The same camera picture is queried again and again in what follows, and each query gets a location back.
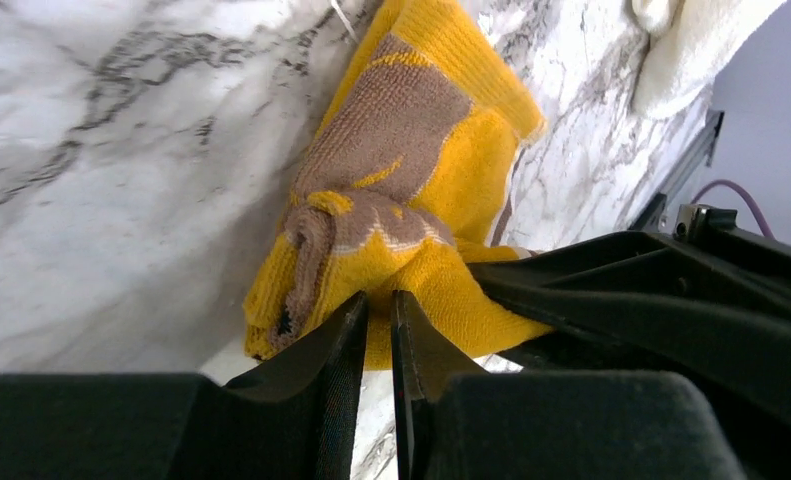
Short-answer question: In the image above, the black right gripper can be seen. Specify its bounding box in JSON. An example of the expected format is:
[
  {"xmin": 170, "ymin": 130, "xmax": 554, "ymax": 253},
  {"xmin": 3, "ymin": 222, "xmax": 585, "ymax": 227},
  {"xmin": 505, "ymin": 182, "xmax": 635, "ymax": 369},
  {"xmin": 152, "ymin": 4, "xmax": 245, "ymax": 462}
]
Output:
[{"xmin": 469, "ymin": 204, "xmax": 791, "ymax": 433}]

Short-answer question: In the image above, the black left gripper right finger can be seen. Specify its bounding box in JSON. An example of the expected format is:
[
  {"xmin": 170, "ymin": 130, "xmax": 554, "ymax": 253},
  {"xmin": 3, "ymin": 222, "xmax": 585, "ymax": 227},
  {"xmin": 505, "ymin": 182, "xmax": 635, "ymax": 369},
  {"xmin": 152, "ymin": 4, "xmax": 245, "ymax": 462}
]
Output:
[{"xmin": 390, "ymin": 291, "xmax": 745, "ymax": 479}]

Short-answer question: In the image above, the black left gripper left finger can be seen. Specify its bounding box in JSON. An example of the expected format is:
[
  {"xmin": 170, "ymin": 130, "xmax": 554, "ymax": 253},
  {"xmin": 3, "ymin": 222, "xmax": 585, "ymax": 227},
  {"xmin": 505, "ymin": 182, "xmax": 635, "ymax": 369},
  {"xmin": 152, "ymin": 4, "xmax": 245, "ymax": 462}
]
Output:
[{"xmin": 0, "ymin": 293, "xmax": 368, "ymax": 479}]

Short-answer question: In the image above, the yellow brown bear towel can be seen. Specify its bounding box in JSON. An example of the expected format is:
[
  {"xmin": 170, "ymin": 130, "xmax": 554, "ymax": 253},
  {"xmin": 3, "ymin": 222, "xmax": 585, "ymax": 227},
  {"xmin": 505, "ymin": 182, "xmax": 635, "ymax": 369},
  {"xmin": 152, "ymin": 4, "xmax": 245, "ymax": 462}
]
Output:
[{"xmin": 243, "ymin": 1, "xmax": 549, "ymax": 370}]

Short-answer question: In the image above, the white towel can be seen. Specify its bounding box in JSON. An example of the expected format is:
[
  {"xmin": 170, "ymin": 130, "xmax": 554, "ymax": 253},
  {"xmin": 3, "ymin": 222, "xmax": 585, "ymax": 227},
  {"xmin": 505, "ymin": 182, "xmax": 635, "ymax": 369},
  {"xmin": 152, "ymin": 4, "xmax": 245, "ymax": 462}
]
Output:
[{"xmin": 631, "ymin": 0, "xmax": 784, "ymax": 119}]

